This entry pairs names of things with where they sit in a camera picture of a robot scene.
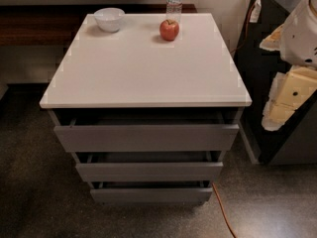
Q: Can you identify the orange power cable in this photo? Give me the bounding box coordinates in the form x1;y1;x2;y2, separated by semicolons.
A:
211;0;317;238

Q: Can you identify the dark wooden shelf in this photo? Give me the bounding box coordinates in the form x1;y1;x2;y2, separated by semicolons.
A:
0;3;198;47

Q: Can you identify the white cable tag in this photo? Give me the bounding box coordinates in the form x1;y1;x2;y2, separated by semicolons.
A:
249;0;262;23

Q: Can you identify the clear plastic water bottle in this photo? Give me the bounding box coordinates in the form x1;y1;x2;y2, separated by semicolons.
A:
166;0;182;22

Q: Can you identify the white bowl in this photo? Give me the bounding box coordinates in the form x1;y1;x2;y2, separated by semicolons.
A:
93;8;125;33

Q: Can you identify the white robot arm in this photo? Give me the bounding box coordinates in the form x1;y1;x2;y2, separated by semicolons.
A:
260;0;317;131

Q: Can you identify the grey middle drawer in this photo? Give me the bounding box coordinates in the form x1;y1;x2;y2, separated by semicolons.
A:
75;152;223;182

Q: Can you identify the grey drawer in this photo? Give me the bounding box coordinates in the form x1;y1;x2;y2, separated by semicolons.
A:
75;152;223;182
49;108;240;152
90;181;213;204

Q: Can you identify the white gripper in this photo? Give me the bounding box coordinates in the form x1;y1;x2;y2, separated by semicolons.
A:
260;24;317;131

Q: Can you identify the grey bottom drawer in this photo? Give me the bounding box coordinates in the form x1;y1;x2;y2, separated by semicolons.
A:
90;181;213;204

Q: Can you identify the grey top drawer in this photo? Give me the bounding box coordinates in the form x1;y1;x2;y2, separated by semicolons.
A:
49;108;240;152

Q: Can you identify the red apple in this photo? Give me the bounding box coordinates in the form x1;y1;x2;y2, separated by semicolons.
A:
159;19;179;41

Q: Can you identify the black side cabinet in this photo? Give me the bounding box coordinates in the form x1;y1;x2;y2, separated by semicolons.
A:
234;0;317;165

